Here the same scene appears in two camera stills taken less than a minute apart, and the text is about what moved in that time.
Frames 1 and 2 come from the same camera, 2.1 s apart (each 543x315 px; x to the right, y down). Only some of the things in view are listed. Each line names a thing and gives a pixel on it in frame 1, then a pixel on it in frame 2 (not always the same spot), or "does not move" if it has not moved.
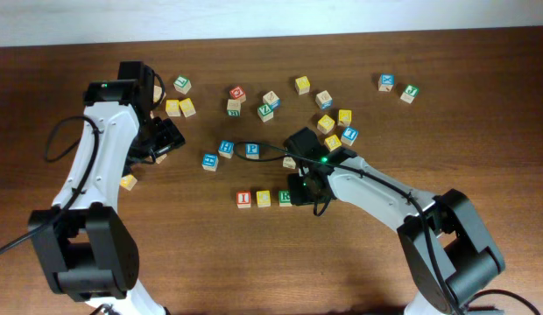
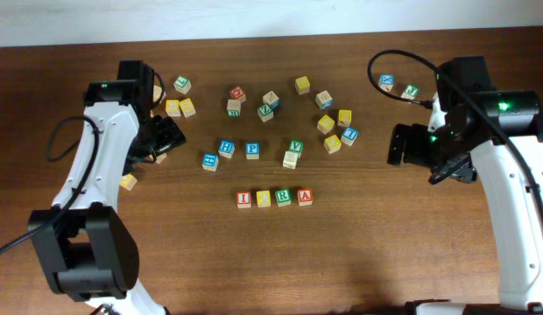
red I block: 243,199 does not move
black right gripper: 297,197 → 412,155
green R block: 285,198 does not move
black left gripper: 169,138 does not move
